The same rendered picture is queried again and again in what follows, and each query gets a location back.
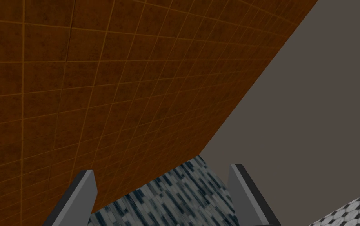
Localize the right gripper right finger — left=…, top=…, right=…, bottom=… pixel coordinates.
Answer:
left=227, top=163, right=282, bottom=226

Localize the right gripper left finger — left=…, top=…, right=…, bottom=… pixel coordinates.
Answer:
left=43, top=169, right=98, bottom=226

